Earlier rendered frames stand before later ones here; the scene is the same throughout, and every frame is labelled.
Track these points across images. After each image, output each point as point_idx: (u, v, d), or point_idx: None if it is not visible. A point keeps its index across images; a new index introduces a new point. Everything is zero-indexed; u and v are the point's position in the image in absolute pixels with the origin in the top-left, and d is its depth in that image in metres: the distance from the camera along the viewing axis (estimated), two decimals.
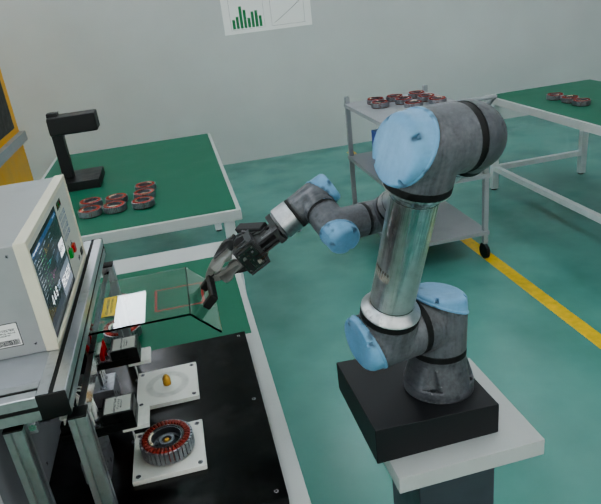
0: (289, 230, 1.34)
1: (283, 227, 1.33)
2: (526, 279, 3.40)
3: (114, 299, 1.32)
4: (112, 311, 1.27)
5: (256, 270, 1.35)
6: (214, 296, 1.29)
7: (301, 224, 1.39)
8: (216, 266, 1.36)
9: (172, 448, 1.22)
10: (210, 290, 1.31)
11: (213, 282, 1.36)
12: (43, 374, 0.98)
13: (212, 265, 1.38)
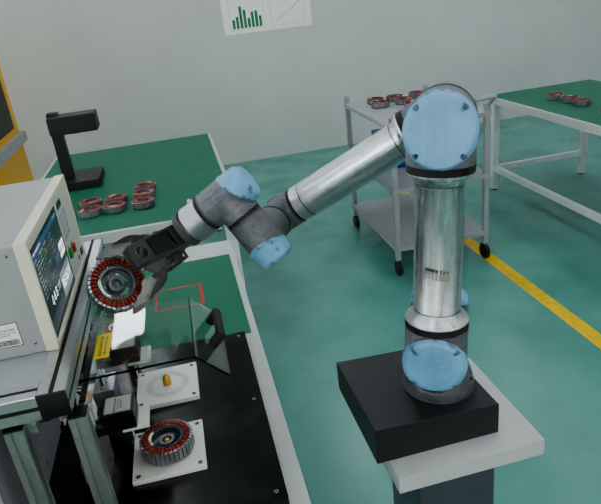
0: (200, 217, 1.19)
1: None
2: (526, 279, 3.40)
3: (108, 336, 1.17)
4: (106, 351, 1.12)
5: None
6: (221, 334, 1.15)
7: (192, 198, 1.14)
8: (154, 295, 1.21)
9: (172, 448, 1.22)
10: (217, 326, 1.16)
11: (220, 316, 1.21)
12: (43, 374, 0.98)
13: (148, 300, 1.19)
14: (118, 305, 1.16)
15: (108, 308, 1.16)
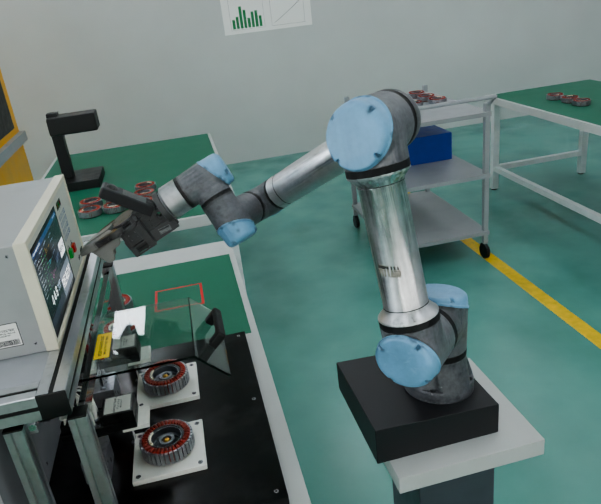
0: None
1: (179, 216, 1.30)
2: (526, 279, 3.40)
3: (108, 336, 1.17)
4: (106, 351, 1.12)
5: None
6: (221, 334, 1.15)
7: None
8: (104, 255, 1.28)
9: (172, 448, 1.22)
10: (217, 326, 1.16)
11: (220, 316, 1.21)
12: (43, 374, 0.98)
13: (95, 251, 1.27)
14: (154, 383, 1.44)
15: (147, 385, 1.44)
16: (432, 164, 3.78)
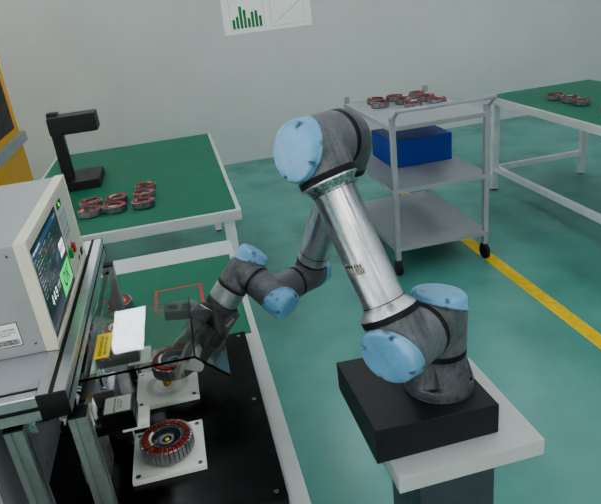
0: None
1: (237, 306, 1.45)
2: (526, 279, 3.40)
3: (108, 336, 1.17)
4: (106, 351, 1.12)
5: None
6: (221, 334, 1.15)
7: None
8: (194, 366, 1.42)
9: (172, 448, 1.22)
10: (217, 326, 1.16)
11: (220, 316, 1.21)
12: (43, 374, 0.98)
13: (186, 367, 1.41)
14: (162, 368, 1.43)
15: (156, 370, 1.43)
16: (432, 164, 3.78)
